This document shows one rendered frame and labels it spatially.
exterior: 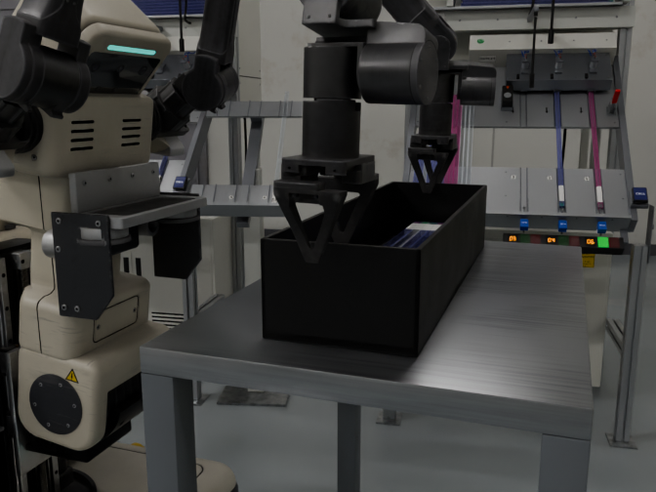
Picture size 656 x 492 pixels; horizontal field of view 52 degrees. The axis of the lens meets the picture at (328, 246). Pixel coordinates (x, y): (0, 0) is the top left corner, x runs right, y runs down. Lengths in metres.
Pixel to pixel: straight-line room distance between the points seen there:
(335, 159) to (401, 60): 0.11
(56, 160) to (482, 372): 0.69
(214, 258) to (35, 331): 1.55
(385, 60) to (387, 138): 4.48
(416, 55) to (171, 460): 0.49
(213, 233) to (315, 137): 2.01
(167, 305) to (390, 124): 2.79
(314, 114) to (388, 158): 4.46
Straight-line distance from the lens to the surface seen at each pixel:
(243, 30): 3.00
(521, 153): 5.08
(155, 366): 0.74
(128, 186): 1.17
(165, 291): 2.78
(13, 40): 0.91
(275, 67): 5.28
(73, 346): 1.15
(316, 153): 0.65
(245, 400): 2.49
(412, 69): 0.61
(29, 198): 1.17
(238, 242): 2.82
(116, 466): 1.61
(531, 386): 0.65
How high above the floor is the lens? 1.05
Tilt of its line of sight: 12 degrees down
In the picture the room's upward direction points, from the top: straight up
